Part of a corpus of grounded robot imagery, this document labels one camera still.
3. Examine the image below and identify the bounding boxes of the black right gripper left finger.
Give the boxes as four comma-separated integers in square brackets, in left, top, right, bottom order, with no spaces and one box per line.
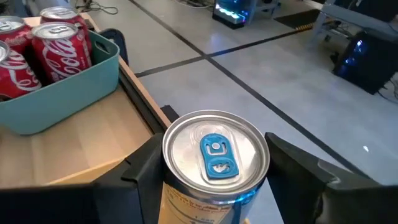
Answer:
[0,133,165,224]

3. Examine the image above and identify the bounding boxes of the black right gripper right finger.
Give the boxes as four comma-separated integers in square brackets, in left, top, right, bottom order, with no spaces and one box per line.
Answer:
[265,132,398,224]

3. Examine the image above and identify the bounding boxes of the teal plastic bin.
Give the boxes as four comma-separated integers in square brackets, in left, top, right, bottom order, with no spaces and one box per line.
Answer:
[0,29,121,136]

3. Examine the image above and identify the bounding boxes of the black computer tower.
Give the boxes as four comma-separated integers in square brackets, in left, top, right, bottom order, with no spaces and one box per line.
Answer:
[331,30,398,95]

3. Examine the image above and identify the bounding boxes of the grey desk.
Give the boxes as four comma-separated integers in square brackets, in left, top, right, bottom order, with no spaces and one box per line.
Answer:
[310,0,398,43]

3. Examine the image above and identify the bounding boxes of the computer with blue lights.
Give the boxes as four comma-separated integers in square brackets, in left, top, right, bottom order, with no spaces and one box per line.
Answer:
[212,0,253,30]

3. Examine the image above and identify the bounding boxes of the black aluminium table frame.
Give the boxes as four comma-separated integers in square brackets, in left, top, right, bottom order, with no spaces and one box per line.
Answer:
[98,28,180,135]

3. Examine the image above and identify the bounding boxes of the black yellow cable ramp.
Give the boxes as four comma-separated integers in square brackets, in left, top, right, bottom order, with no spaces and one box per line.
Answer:
[273,8,322,32]

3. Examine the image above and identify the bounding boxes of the black floor cable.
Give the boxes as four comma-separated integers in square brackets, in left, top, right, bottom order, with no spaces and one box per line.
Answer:
[73,0,119,16]

